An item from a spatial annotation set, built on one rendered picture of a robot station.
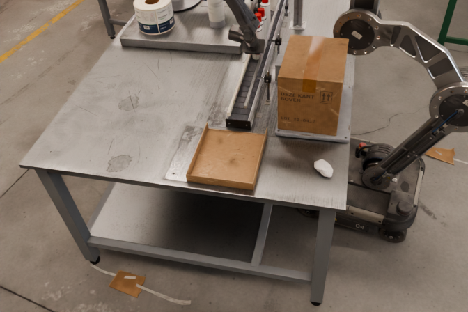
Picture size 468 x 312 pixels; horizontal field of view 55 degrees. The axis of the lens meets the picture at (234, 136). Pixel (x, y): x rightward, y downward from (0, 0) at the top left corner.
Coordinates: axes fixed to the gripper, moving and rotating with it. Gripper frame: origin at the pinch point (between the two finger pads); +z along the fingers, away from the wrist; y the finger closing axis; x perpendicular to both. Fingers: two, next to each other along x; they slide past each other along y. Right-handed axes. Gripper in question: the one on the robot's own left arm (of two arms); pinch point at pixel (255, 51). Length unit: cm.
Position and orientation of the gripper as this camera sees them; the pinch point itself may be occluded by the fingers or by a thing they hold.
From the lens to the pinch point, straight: 216.1
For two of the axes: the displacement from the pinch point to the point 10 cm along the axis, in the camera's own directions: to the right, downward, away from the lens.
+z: 1.8, 1.4, 9.7
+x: -1.3, 9.8, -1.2
